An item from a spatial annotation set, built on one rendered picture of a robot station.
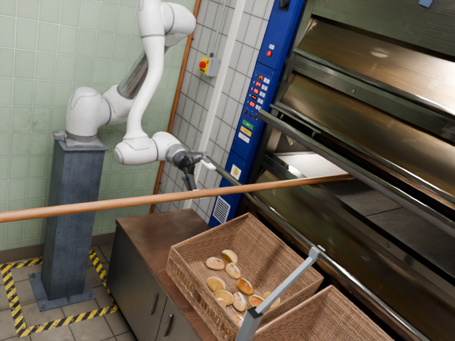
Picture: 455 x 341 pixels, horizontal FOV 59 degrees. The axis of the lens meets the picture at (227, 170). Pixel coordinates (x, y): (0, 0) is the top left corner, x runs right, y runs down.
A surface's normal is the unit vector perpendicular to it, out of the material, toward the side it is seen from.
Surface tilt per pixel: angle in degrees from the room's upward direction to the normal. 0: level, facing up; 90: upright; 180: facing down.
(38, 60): 90
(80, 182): 90
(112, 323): 0
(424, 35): 90
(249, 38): 90
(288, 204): 70
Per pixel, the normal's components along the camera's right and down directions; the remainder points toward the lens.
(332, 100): -0.63, -0.24
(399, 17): -0.77, 0.06
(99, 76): 0.58, 0.47
